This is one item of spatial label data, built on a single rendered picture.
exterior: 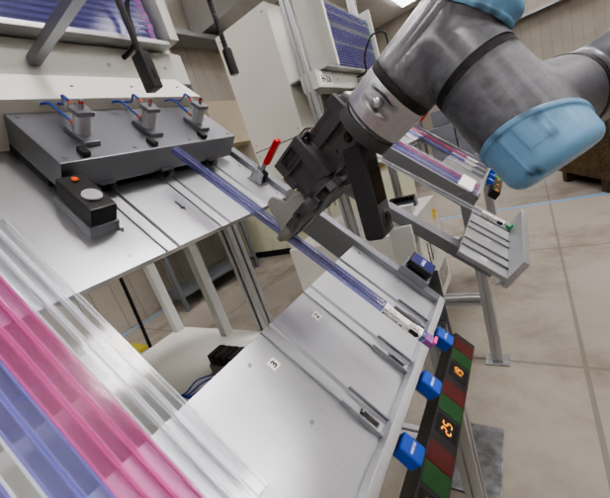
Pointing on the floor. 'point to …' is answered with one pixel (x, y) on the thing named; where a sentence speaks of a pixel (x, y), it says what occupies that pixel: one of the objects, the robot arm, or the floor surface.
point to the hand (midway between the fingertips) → (290, 236)
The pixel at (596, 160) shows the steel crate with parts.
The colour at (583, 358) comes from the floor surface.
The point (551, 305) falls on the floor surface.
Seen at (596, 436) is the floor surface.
